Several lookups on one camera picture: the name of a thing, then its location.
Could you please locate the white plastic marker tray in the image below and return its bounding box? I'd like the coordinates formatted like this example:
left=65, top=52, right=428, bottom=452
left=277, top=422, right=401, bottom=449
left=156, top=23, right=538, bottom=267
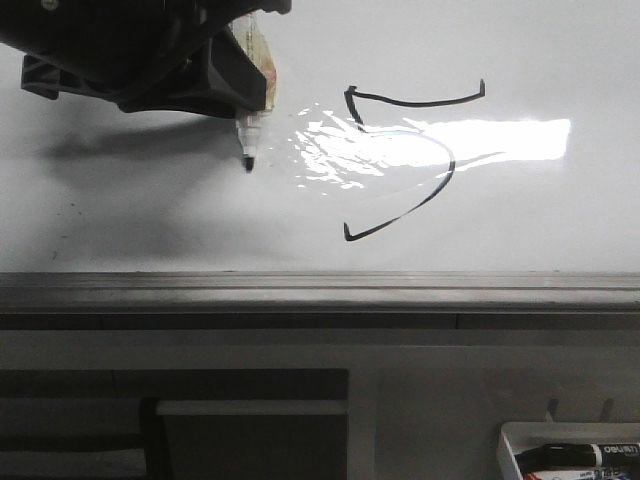
left=497, top=422, right=639, bottom=479

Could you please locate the white taped whiteboard marker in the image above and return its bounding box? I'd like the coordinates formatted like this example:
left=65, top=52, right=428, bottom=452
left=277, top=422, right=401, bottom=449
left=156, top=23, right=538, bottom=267
left=231, top=12, right=277, bottom=173

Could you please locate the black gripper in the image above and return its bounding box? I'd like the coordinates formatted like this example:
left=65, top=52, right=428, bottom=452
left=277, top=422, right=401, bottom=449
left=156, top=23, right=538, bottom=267
left=1, top=1, right=292, bottom=119

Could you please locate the white whiteboard with aluminium frame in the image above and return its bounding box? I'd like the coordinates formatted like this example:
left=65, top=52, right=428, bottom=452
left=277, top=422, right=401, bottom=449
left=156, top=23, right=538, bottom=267
left=1, top=1, right=639, bottom=330

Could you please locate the black capped marker in tray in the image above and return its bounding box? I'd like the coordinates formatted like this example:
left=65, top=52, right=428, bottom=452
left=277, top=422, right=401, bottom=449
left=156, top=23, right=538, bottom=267
left=515, top=443, right=639, bottom=474

